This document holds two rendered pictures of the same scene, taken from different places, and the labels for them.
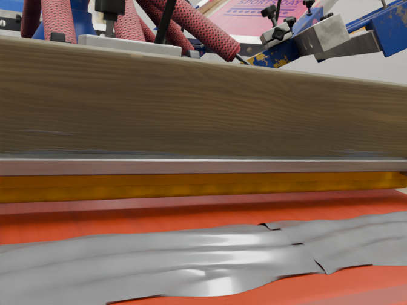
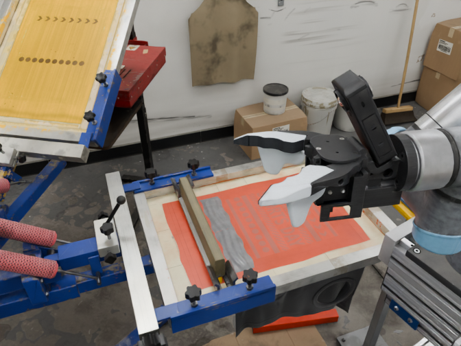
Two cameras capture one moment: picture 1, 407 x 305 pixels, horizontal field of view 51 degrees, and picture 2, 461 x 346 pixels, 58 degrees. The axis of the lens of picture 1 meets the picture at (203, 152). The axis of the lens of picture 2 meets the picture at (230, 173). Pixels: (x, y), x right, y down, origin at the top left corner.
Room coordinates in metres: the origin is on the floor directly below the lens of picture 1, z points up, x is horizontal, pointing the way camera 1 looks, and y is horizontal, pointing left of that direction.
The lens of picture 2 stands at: (0.10, 0.94, 1.96)
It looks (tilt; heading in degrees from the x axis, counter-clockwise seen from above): 37 degrees down; 277
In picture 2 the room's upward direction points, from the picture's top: straight up
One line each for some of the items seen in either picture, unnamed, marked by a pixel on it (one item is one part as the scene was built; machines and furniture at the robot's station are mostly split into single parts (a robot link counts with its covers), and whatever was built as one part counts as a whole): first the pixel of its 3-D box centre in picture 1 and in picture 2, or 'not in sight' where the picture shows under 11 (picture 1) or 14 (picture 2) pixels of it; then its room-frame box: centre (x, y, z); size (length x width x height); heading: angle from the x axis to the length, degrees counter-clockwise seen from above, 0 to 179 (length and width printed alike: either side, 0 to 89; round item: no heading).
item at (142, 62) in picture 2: not in sight; (109, 70); (0.98, -1.06, 1.06); 0.61 x 0.46 x 0.12; 87
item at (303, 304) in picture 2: not in sight; (296, 288); (-0.01, 0.02, 0.79); 0.46 x 0.09 x 0.33; 27
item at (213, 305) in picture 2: not in sight; (222, 302); (0.21, 0.24, 0.97); 0.30 x 0.05 x 0.07; 27
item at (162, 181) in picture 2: not in sight; (173, 184); (0.46, -0.26, 0.97); 0.30 x 0.05 x 0.07; 27
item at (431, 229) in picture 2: not in sight; (441, 205); (-0.15, 0.45, 1.56); 0.11 x 0.08 x 0.11; 106
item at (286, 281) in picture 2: not in sight; (261, 217); (0.12, -0.12, 0.97); 0.79 x 0.58 x 0.04; 27
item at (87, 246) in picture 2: not in sight; (90, 250); (0.62, 0.14, 1.02); 0.17 x 0.06 x 0.05; 27
